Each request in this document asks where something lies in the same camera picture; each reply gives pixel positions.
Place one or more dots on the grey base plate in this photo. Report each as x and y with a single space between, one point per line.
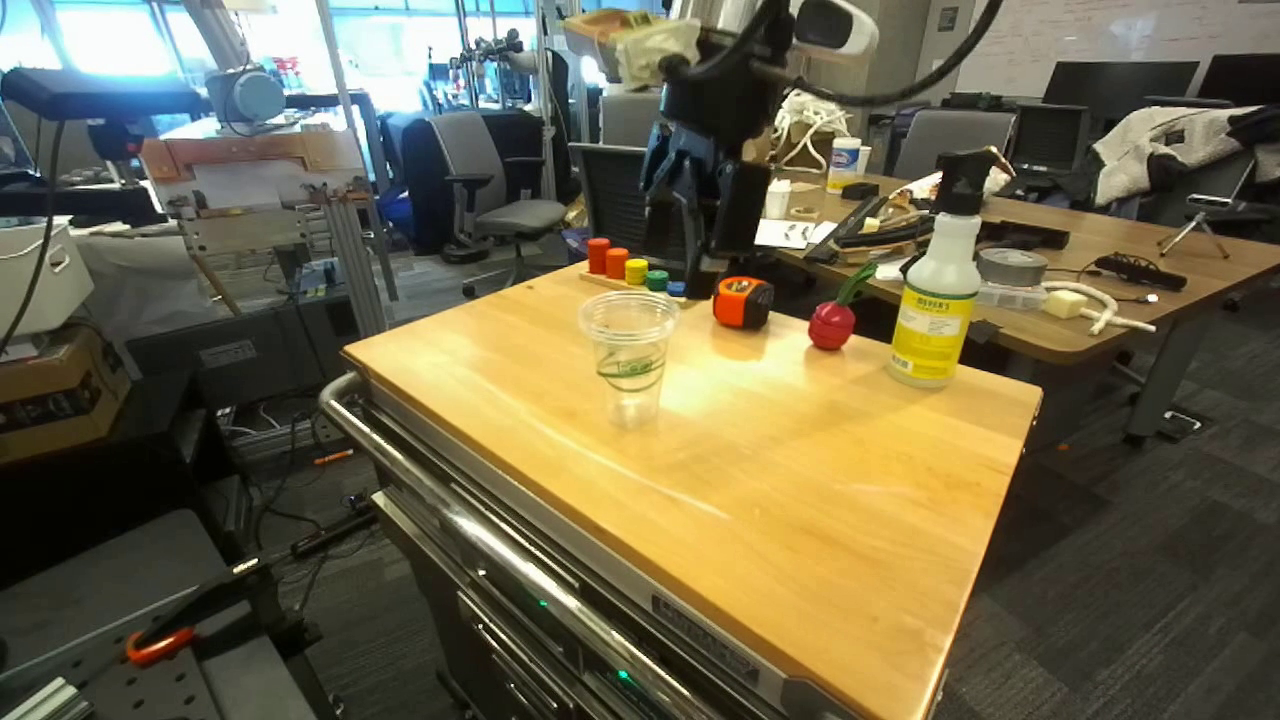
82 586

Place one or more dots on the white jacket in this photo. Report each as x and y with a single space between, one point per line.
1161 142

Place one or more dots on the blue toy block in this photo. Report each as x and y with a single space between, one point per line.
676 285

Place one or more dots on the spray bottle with yellow label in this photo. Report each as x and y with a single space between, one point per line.
935 327

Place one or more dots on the orange toy block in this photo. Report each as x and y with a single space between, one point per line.
617 263

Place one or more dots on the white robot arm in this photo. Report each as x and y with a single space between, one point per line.
833 25

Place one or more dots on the flat black device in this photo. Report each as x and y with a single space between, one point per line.
1143 268

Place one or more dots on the metal tool cart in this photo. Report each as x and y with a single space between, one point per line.
533 601

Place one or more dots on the brown cardboard box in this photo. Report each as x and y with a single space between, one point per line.
52 385

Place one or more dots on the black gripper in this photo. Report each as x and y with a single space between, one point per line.
721 114

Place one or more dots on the light grey chair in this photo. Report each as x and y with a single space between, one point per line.
626 117

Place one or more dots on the grey bowl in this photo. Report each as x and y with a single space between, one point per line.
1013 273

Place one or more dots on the white bucket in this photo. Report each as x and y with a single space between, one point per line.
42 280

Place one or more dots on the brown cardboard sheet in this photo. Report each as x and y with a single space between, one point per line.
255 155

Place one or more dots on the white bottle with blue label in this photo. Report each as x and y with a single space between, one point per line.
846 167

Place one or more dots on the small black monitor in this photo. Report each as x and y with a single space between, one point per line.
1044 133

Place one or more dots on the yellow toy block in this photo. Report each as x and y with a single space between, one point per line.
639 273

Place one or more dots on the orange clamp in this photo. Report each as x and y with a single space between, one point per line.
159 650

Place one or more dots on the wide black monitor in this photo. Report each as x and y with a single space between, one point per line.
1123 87

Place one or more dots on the dark mesh office chair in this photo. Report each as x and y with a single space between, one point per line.
605 201

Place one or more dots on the black perforated board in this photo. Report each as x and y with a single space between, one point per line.
163 693

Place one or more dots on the orange black tape measure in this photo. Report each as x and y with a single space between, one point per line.
742 306

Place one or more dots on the red toy block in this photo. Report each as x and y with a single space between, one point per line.
597 256

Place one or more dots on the wooden office desk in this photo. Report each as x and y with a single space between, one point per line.
1212 263

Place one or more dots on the grey office chair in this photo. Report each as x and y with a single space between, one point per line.
953 133
466 144

